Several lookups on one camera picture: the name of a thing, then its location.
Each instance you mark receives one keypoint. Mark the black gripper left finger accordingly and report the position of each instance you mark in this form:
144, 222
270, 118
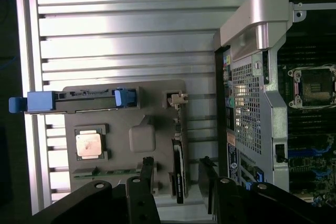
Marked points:
139, 200

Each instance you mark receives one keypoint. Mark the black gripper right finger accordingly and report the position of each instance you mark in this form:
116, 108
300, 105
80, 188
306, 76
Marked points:
225, 200

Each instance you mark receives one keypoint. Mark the green RAM stick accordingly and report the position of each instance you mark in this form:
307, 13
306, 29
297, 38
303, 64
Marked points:
110, 172

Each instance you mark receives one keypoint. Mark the silver CPU chip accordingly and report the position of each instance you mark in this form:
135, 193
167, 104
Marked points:
88, 143

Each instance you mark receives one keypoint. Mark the grey printed parts rack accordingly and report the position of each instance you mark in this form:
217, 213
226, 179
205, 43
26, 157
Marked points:
118, 121

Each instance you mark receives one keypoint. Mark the grey open PC case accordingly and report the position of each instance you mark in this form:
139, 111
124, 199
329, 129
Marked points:
265, 119

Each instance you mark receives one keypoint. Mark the blue expansion slot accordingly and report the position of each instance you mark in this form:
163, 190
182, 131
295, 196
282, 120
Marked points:
304, 153
324, 174

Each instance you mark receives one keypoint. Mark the green motherboard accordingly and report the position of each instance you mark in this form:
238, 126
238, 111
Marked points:
309, 129

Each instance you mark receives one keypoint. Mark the hard disk in blue caddy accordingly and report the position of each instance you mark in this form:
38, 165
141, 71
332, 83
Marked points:
84, 103

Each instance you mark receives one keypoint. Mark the CPU socket metal frame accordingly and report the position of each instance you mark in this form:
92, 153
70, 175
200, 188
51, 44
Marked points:
312, 87

